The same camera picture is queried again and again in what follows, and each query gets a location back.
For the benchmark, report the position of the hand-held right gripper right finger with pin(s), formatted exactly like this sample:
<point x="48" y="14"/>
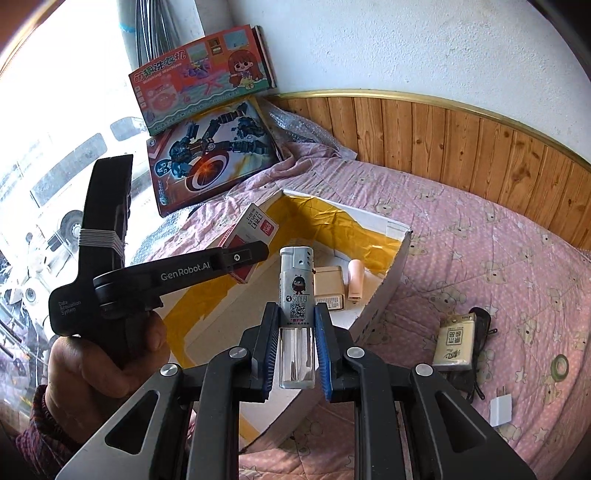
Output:
<point x="324" y="357"/>

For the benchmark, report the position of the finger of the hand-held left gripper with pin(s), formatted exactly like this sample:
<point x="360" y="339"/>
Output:
<point x="244" y="256"/>

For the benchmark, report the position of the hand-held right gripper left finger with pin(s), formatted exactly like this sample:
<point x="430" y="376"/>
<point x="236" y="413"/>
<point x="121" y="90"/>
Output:
<point x="270" y="353"/>

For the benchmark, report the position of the small red white box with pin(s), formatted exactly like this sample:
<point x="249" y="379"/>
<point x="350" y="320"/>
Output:
<point x="249" y="226"/>

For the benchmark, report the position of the white cardboard box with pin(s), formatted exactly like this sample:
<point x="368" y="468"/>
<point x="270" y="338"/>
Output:
<point x="207" y="300"/>

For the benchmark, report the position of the clear silver lighter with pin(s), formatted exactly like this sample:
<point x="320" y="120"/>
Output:
<point x="298" y="295"/>

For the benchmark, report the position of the black eyeglasses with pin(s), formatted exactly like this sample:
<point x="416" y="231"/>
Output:
<point x="482" y="319"/>

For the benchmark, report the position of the green tape roll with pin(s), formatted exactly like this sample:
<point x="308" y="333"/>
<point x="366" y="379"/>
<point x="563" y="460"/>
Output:
<point x="555" y="367"/>

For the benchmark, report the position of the person's left forearm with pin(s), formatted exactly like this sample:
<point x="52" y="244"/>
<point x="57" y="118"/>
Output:
<point x="44" y="424"/>

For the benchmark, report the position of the person's left hand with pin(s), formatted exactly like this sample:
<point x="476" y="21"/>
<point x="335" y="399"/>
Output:
<point x="87" y="369"/>

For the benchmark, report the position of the white van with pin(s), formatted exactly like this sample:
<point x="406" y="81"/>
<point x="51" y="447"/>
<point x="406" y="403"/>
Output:
<point x="55" y="184"/>

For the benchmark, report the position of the small beige box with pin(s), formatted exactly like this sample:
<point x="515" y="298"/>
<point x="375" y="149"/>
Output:
<point x="329" y="281"/>

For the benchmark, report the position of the peach cylindrical tube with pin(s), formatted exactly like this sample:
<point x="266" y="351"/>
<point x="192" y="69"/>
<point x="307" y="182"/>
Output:
<point x="355" y="279"/>

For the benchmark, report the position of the robot toy box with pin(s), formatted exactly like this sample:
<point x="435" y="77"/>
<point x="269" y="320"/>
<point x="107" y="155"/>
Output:
<point x="207" y="157"/>

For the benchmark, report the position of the cream tissue packet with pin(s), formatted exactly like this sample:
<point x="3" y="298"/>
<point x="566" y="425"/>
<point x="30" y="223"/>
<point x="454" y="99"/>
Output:
<point x="455" y="341"/>

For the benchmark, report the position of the clear bubble wrap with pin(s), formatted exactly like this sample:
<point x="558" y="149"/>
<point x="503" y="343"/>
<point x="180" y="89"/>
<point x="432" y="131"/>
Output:
<point x="300" y="129"/>

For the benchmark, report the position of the pink toy box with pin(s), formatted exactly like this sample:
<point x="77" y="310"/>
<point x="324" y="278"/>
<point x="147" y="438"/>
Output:
<point x="198" y="78"/>

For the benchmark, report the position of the white charger plug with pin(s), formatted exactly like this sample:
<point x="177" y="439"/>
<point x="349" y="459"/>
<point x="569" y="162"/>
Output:
<point x="501" y="408"/>

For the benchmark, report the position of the grey pipes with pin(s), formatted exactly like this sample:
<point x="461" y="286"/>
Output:
<point x="152" y="27"/>

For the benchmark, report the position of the wooden headboard panel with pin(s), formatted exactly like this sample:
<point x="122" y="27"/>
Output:
<point x="461" y="143"/>

